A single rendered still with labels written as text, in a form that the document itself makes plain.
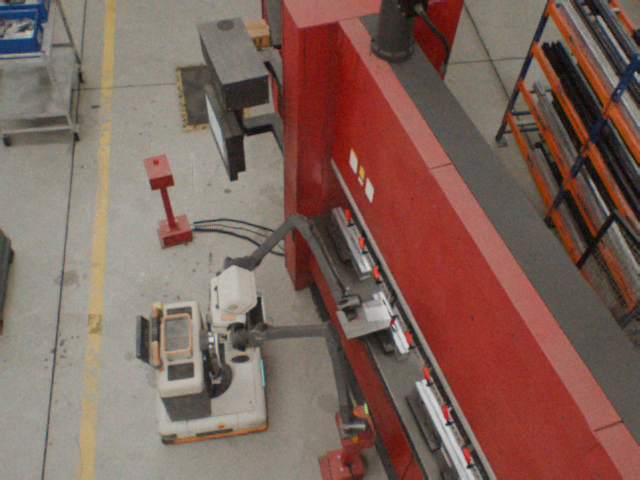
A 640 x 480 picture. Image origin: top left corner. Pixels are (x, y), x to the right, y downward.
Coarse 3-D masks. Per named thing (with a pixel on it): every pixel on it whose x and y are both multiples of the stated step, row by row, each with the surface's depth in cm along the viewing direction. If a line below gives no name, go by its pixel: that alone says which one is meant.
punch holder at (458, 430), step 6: (450, 414) 290; (456, 414) 283; (450, 420) 292; (456, 420) 285; (450, 426) 294; (456, 426) 287; (462, 426) 280; (456, 432) 289; (462, 432) 282; (456, 438) 291; (462, 438) 285; (468, 438) 279; (462, 444) 286; (468, 444) 290
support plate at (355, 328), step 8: (368, 304) 352; (376, 304) 353; (336, 312) 349; (360, 312) 349; (344, 320) 346; (360, 320) 346; (384, 320) 347; (344, 328) 343; (352, 328) 343; (360, 328) 344; (368, 328) 344; (376, 328) 344; (352, 336) 341
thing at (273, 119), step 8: (272, 112) 408; (248, 120) 403; (256, 120) 404; (264, 120) 404; (272, 120) 404; (280, 120) 405; (248, 128) 399; (256, 128) 407; (264, 128) 409; (272, 128) 408; (280, 128) 400; (248, 136) 405; (280, 136) 396; (280, 144) 393
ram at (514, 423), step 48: (336, 96) 324; (336, 144) 346; (384, 144) 279; (384, 192) 295; (384, 240) 313; (432, 240) 257; (432, 288) 271; (480, 288) 228; (432, 336) 286; (480, 336) 239; (480, 384) 251; (528, 384) 214; (480, 432) 264; (528, 432) 223
